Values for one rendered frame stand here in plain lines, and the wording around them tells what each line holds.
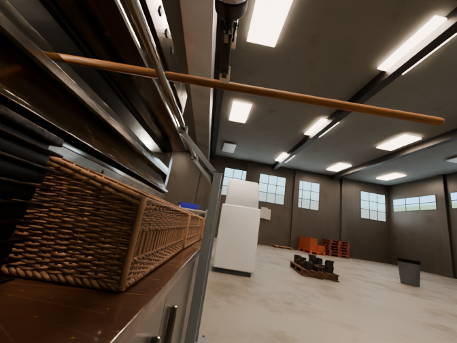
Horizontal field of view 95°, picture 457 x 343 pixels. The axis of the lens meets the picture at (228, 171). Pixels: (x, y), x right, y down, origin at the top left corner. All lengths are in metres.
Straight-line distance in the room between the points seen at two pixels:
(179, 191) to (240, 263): 8.88
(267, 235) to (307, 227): 2.35
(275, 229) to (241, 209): 8.97
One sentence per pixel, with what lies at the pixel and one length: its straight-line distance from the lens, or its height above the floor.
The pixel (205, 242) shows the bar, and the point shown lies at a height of 0.62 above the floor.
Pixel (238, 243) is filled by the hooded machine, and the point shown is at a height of 0.47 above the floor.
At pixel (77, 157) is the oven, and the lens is 1.08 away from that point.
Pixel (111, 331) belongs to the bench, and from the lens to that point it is 0.31.
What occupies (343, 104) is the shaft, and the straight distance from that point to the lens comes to 0.89.
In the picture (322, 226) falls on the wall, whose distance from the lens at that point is 13.49.
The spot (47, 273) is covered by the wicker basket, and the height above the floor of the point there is 0.59.
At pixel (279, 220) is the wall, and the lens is 12.44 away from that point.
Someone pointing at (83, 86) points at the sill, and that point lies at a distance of 1.08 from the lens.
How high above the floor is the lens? 0.71
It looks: 14 degrees up
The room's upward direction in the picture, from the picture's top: 9 degrees clockwise
